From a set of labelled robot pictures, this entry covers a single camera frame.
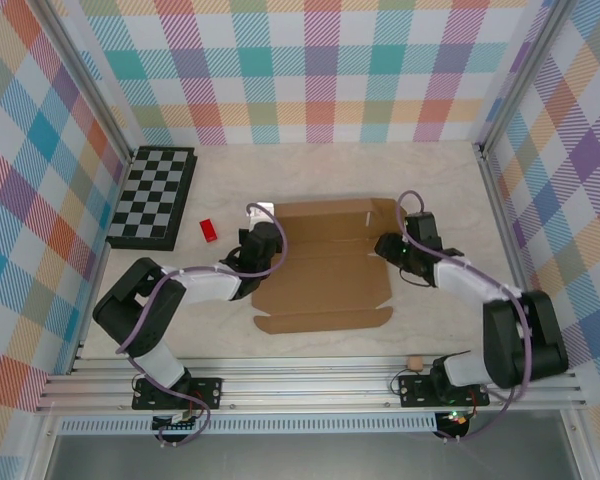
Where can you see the small red block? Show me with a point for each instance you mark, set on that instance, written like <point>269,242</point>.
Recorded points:
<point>209,231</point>

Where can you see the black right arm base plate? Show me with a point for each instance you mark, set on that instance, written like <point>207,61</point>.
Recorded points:
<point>415,392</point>

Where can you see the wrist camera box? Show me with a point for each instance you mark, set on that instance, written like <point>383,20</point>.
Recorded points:
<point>421,227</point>
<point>260,212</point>

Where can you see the aluminium corner post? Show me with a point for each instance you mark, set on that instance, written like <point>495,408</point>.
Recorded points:
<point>520,85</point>
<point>87,85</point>

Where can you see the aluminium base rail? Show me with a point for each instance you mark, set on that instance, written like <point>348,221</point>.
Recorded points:
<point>305,385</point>

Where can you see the small circuit board with leds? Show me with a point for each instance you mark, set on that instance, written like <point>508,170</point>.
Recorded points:
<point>455,419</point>

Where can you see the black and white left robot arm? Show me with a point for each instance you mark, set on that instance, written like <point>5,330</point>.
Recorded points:
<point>130,310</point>

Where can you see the grey metal panel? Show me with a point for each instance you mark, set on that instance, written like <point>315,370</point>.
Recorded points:
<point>305,460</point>

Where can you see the small wooden block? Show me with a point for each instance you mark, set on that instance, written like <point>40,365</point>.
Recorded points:
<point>415,362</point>

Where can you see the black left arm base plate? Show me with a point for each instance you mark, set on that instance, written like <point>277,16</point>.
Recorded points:
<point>207,392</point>

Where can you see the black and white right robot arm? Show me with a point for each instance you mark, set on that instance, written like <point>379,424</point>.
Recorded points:
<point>525,340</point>

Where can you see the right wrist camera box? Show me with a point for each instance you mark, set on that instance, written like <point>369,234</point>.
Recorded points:
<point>421,227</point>

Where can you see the aluminium side rail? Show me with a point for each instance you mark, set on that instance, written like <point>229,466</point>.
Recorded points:
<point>497,200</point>
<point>102,262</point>

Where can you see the black grey checkerboard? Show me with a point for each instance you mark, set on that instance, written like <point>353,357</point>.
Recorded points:
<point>150,195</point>

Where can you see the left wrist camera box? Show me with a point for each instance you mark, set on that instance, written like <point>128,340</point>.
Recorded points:
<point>260,212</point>

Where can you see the brown cardboard box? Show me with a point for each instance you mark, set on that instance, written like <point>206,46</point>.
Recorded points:
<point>325,280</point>

